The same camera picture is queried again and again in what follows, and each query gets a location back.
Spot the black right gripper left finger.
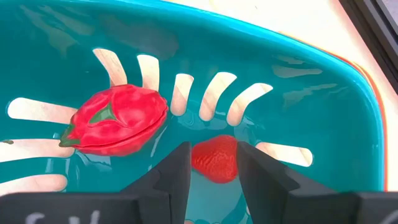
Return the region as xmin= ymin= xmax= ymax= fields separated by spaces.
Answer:
xmin=121 ymin=141 xmax=192 ymax=224

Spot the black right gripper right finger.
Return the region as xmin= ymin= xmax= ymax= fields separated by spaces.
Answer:
xmin=238 ymin=141 xmax=358 ymax=224

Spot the small pinkish-red strawberry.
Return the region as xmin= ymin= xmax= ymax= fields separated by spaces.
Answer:
xmin=191 ymin=134 xmax=239 ymax=184

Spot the red bell pepper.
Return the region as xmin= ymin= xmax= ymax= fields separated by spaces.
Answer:
xmin=58 ymin=83 xmax=169 ymax=157

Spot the teal basket with orange rim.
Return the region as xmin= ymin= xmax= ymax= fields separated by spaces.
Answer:
xmin=0 ymin=0 xmax=388 ymax=224

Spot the black aluminium table frame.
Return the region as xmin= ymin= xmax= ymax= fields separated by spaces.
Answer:
xmin=338 ymin=0 xmax=398 ymax=94

